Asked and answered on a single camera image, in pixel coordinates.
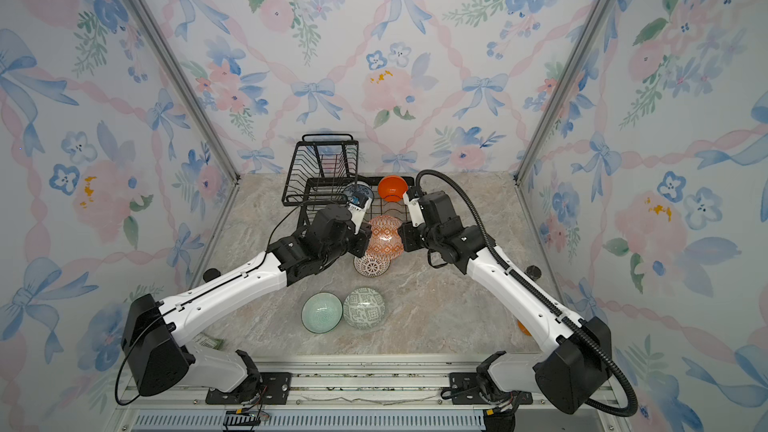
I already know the white brown patterned bowl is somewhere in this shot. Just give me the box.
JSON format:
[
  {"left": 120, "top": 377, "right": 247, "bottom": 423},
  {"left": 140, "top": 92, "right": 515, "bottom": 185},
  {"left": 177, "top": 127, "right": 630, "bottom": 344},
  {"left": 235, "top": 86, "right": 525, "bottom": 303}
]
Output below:
[{"left": 353, "top": 254, "right": 391, "bottom": 278}]

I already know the blue floral bowl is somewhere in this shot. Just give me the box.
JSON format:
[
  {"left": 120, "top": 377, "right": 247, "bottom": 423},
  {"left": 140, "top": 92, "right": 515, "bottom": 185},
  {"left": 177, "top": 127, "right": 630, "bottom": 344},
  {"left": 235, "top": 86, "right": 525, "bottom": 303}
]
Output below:
[{"left": 343, "top": 181, "right": 374, "bottom": 209}]

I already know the red white patterned bowl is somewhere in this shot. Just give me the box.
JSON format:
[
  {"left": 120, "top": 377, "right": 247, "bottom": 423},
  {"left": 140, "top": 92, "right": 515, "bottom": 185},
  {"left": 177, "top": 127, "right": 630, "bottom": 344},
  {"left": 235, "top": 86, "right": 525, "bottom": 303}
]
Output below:
[{"left": 366, "top": 215, "right": 404, "bottom": 260}]

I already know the orange bowl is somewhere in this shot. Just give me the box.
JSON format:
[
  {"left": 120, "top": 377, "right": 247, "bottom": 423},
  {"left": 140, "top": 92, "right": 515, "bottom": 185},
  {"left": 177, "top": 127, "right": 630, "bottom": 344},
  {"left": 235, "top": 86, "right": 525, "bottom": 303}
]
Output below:
[{"left": 377, "top": 175, "right": 409, "bottom": 203}]

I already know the pale green bowl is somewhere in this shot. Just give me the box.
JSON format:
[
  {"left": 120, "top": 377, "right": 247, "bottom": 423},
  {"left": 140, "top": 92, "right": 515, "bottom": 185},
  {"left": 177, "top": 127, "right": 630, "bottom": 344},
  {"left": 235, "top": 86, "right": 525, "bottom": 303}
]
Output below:
[{"left": 301, "top": 292, "right": 343, "bottom": 334}]

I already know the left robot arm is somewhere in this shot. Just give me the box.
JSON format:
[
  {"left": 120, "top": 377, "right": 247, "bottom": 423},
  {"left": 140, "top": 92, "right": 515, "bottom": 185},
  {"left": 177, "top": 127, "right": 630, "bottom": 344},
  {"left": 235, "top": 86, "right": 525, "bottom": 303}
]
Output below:
[{"left": 121, "top": 204, "right": 372, "bottom": 403}]

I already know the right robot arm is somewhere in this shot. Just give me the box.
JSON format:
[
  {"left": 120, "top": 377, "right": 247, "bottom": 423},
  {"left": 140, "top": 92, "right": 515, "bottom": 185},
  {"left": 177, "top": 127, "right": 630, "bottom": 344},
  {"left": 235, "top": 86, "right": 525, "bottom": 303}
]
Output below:
[{"left": 398, "top": 188, "right": 612, "bottom": 414}]

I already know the green white patterned bowl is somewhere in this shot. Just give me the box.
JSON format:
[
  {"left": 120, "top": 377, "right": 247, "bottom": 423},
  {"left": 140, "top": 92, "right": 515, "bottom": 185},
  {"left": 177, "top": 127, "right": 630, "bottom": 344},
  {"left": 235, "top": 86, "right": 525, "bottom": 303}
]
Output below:
[{"left": 343, "top": 287, "right": 386, "bottom": 330}]

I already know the dark cap spice bottle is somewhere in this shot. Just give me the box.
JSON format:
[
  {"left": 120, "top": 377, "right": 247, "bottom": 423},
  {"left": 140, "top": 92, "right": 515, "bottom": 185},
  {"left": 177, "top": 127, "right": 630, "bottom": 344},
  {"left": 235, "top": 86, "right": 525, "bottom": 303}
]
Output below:
[{"left": 525, "top": 265, "right": 542, "bottom": 282}]

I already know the left dark cap bottle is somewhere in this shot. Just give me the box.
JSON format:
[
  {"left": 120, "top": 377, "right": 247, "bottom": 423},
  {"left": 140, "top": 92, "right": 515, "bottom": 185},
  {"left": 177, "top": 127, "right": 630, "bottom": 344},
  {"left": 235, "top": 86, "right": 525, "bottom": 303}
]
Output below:
[{"left": 203, "top": 268, "right": 221, "bottom": 283}]

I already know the green packet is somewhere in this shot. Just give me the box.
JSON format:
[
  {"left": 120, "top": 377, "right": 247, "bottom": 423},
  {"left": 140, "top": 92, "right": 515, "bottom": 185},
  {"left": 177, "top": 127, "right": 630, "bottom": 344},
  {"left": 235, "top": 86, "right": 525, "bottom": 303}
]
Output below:
[{"left": 200, "top": 336, "right": 224, "bottom": 350}]

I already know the black wire dish rack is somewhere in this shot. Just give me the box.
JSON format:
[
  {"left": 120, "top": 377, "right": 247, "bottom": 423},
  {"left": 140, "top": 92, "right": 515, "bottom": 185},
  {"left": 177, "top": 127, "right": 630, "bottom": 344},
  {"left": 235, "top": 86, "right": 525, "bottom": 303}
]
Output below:
[{"left": 282, "top": 133, "right": 410, "bottom": 227}]

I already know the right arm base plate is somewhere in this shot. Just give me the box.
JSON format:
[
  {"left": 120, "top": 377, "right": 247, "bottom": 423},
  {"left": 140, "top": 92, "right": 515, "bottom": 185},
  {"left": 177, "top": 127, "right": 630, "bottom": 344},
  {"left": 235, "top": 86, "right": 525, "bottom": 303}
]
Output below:
[{"left": 440, "top": 372, "right": 533, "bottom": 407}]

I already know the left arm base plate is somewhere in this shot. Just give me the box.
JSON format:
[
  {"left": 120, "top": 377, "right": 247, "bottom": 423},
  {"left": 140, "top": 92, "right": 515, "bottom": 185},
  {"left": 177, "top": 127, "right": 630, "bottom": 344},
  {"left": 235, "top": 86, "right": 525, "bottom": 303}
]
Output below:
[{"left": 205, "top": 372, "right": 293, "bottom": 405}]

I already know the black corrugated cable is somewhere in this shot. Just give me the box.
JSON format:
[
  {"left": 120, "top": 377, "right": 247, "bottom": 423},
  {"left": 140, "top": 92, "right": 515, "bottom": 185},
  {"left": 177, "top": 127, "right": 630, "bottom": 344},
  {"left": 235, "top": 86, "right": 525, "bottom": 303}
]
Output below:
[{"left": 415, "top": 169, "right": 639, "bottom": 418}]

